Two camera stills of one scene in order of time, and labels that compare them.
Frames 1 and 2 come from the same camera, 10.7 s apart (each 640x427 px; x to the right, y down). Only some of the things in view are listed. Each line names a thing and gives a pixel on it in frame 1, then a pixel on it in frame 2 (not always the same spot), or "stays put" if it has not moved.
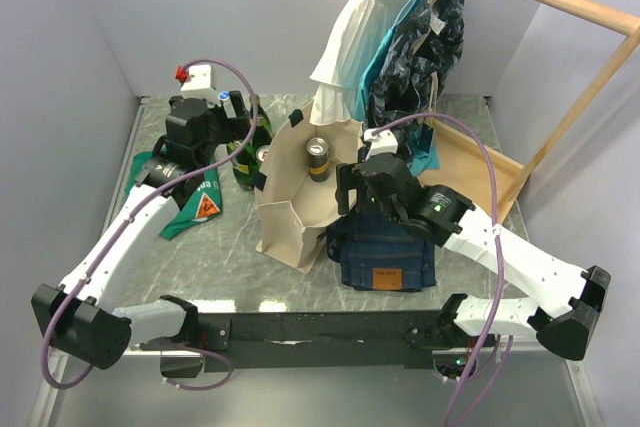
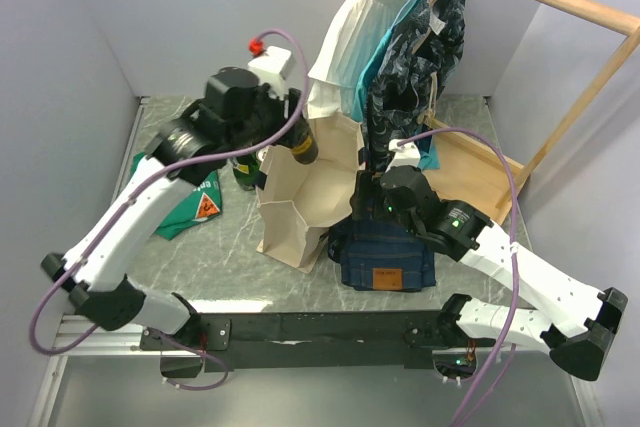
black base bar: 263,342 stays put
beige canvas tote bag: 296,185 stays put
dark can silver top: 318,153 → 301,139
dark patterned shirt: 413,65 stays put
